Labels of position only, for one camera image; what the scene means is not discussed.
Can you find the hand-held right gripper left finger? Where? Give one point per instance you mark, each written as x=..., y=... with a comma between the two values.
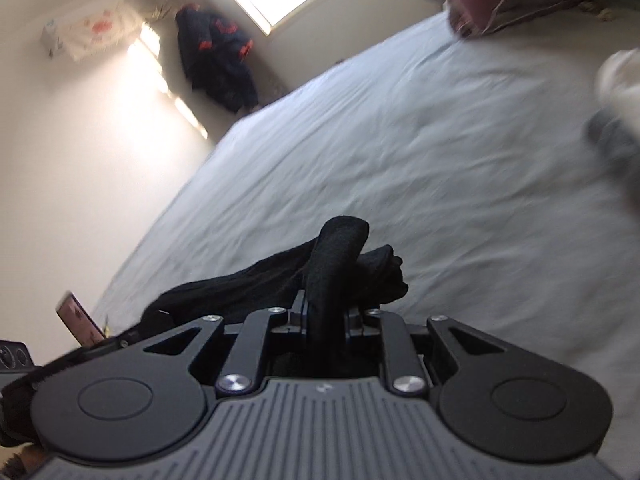
x=301, y=317

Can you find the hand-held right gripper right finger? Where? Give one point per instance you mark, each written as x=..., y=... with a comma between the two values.
x=354, y=322

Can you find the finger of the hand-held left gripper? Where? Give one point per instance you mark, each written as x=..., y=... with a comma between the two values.
x=100, y=349

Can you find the black knit garment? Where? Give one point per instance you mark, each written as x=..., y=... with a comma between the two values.
x=340, y=250

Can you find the person's left hand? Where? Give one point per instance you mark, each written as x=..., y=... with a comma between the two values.
x=30, y=462

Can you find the dark hanging jacket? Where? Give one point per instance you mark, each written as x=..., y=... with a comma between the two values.
x=215, y=60

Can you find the folded grey garment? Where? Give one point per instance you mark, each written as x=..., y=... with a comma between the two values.
x=615, y=145

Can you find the folded white garment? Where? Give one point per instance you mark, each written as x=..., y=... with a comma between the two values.
x=622, y=85

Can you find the small brown object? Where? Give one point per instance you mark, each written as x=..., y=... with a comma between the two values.
x=600, y=12

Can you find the white embroidered wall cloth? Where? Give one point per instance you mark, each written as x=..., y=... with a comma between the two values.
x=100, y=30

